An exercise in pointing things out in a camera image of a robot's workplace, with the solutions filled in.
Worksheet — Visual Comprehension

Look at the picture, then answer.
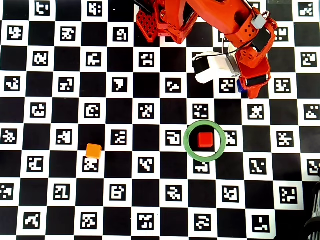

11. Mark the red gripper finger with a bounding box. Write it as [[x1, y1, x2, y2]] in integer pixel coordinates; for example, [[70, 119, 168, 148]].
[[246, 83, 268, 100]]

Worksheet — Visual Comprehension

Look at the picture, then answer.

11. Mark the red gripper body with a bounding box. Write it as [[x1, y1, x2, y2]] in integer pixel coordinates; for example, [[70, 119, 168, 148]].
[[237, 48, 271, 88]]

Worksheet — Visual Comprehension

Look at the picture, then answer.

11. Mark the blue cube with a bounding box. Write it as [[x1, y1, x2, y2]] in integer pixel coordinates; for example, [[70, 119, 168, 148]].
[[236, 79, 248, 93]]

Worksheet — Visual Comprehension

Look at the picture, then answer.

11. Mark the red cube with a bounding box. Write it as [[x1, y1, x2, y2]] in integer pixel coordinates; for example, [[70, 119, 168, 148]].
[[197, 132, 215, 148]]

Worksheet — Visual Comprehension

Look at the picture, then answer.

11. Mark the red robot base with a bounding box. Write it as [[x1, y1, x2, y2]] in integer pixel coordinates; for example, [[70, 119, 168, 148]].
[[136, 8, 176, 43]]

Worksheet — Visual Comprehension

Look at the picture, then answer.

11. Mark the orange cube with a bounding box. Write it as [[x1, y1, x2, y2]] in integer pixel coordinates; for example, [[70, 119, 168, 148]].
[[85, 143, 103, 160]]

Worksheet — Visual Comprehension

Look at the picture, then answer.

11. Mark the black white marker checkerboard mat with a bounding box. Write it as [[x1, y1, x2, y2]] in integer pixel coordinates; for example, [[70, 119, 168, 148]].
[[0, 0, 320, 238]]

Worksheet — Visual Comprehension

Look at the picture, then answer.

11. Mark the white mounted wrist camera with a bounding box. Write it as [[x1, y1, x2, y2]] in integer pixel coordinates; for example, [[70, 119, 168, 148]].
[[191, 51, 241, 85]]

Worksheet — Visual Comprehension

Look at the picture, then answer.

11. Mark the green flat ring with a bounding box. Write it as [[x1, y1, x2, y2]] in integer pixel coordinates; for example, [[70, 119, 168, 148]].
[[183, 120, 227, 163]]

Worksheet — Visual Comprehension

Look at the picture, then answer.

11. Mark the black cable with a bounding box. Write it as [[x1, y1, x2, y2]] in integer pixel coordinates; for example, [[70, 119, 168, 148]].
[[133, 0, 153, 15]]

